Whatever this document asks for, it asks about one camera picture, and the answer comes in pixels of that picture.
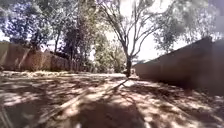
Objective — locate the bare forked tree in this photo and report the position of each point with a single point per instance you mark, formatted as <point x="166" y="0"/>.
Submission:
<point x="128" y="66"/>

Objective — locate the brown dirt path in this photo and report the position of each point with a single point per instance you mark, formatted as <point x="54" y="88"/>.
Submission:
<point x="110" y="96"/>

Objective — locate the row of leafy trees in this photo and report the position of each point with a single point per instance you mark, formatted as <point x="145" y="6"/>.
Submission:
<point x="76" y="33"/>

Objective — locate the brown brick wall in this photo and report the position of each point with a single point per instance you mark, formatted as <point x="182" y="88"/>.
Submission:
<point x="186" y="66"/>
<point x="20" y="59"/>

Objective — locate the leafy tree behind wall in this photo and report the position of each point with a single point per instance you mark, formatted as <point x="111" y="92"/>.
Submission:
<point x="186" y="20"/>

